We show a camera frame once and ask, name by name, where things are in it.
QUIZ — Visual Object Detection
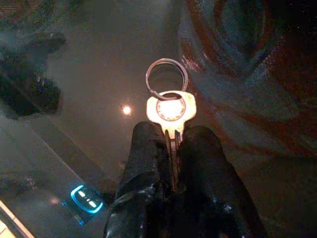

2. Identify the round patterned bowl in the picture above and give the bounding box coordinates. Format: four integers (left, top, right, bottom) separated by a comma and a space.
178, 0, 317, 159

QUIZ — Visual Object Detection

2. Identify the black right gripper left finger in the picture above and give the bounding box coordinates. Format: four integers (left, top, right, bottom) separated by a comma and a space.
104, 121, 172, 238

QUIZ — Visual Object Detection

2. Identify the black device with blue light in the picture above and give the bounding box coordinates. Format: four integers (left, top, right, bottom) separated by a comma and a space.
60, 182, 105, 225

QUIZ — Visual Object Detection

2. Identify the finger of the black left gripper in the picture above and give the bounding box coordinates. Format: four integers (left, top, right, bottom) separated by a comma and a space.
0, 73, 63, 120
29, 31, 67, 55

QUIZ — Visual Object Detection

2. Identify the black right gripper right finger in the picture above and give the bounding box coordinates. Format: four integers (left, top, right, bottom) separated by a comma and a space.
172, 124, 267, 238

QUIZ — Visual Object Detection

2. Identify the silver key ring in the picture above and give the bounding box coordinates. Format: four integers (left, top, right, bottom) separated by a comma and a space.
145, 57, 189, 100

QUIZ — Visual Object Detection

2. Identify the silver key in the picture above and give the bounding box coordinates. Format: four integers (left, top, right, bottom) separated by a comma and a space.
146, 90, 197, 193

